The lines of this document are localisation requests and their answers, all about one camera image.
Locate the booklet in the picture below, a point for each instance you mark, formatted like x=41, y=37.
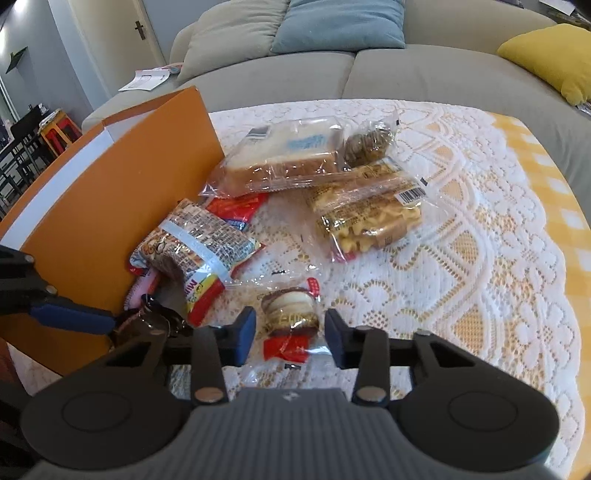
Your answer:
x=145, y=79

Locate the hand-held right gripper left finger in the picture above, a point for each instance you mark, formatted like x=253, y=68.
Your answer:
x=244, y=337

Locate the white lace tablecloth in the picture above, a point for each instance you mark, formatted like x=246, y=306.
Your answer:
x=461, y=277

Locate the orange cardboard box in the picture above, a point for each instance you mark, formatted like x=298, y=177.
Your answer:
x=115, y=207

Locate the printed brown cake pack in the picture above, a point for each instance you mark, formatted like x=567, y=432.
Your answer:
x=203, y=244

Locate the beige sofa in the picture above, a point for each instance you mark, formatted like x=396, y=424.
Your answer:
x=438, y=74

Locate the dark brown snack wrapper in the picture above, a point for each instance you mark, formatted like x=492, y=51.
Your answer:
x=147, y=318

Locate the round cake pack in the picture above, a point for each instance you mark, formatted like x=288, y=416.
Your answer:
x=288, y=309

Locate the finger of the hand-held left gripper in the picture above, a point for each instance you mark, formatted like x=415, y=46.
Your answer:
x=69, y=318

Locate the yellow checked tablecloth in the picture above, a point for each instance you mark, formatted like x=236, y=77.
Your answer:
x=554, y=184

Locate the black chairs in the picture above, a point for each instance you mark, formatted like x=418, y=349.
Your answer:
x=23, y=147

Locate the brown muffin pack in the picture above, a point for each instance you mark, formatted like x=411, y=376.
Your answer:
x=367, y=143

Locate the red snack packet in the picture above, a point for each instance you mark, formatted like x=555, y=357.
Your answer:
x=235, y=207

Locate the white door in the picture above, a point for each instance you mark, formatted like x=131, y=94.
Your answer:
x=115, y=27

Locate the pink sausage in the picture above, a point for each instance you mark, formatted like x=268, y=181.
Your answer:
x=141, y=288

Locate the blue cushion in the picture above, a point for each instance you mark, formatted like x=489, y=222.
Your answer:
x=337, y=23

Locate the small wall shelf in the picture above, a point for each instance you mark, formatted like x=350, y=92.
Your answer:
x=16, y=59

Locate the red stool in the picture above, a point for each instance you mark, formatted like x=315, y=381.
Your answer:
x=57, y=131

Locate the sliced bread bag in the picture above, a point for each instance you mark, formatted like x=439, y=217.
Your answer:
x=277, y=157

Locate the waffle pack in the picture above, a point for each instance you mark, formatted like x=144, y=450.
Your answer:
x=369, y=217

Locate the yellow cushion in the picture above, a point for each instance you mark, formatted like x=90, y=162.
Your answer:
x=549, y=55

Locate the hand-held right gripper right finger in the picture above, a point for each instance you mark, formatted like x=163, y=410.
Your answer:
x=334, y=341

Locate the beige cushion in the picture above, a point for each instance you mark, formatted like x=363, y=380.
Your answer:
x=231, y=37

